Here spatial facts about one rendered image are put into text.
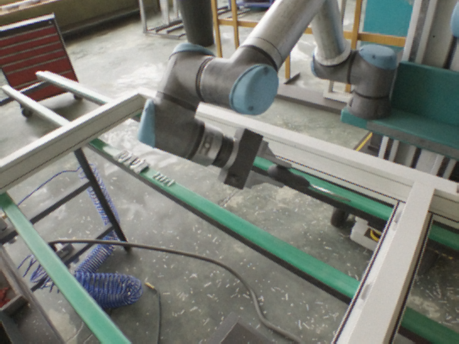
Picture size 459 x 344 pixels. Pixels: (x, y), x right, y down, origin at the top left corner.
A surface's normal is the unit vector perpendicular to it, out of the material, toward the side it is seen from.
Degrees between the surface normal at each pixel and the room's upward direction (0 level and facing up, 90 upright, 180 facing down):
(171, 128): 65
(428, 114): 90
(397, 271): 0
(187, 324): 0
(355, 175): 90
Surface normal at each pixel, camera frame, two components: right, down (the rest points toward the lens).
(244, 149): 0.32, 0.15
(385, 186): -0.62, 0.53
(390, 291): -0.10, -0.79
